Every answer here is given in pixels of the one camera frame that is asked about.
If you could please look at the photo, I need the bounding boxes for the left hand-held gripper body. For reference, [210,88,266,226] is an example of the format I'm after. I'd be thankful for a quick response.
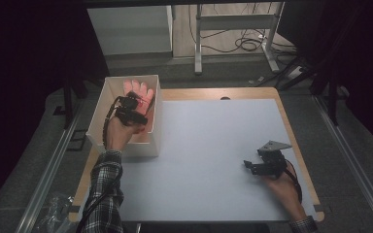
[114,91,144,122]

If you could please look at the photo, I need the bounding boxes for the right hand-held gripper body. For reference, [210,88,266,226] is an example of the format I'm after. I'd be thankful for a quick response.
[256,140,293,180]

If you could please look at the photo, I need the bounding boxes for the pink glove with red print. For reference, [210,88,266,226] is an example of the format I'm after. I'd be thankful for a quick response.
[122,79,155,117]

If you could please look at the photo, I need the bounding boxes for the white cardboard box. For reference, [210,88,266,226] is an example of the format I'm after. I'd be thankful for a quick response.
[85,74,163,159]

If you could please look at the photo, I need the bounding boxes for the person's left hand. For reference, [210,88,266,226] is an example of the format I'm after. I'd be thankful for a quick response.
[104,114,147,153]

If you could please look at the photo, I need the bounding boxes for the person's right hand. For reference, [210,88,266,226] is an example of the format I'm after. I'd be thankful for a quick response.
[261,162,307,222]

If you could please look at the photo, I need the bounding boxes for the light grey table mat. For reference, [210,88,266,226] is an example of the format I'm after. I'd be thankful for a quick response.
[76,98,318,223]

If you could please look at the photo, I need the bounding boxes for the dark metal stand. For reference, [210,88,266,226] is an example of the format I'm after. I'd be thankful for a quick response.
[310,62,352,127]
[51,57,90,130]

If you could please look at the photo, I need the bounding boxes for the white cabinet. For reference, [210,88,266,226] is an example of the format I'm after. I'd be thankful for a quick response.
[86,5,174,56]

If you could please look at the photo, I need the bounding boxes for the black tripod leg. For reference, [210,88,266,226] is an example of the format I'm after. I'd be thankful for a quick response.
[277,55,317,92]

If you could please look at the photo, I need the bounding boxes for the white power strip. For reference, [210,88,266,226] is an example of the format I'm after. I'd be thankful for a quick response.
[286,65,304,81]

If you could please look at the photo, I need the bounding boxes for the clear plastic bag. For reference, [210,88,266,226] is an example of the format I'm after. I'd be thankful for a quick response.
[33,192,75,233]

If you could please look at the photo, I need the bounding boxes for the right hand-held gripper black cable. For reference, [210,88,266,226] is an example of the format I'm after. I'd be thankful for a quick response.
[283,159,304,205]

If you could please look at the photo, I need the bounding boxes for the black floor bracket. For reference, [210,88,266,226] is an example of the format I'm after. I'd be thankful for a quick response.
[65,128,88,152]

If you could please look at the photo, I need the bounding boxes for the aluminium floor rail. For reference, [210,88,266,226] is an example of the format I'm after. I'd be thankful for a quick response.
[14,99,85,233]
[313,94,373,233]

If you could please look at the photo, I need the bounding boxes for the black floor cables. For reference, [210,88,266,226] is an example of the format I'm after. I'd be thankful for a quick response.
[187,3,298,55]

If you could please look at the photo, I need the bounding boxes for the grey metal desk frame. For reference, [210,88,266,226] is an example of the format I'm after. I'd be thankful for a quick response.
[193,1,287,76]

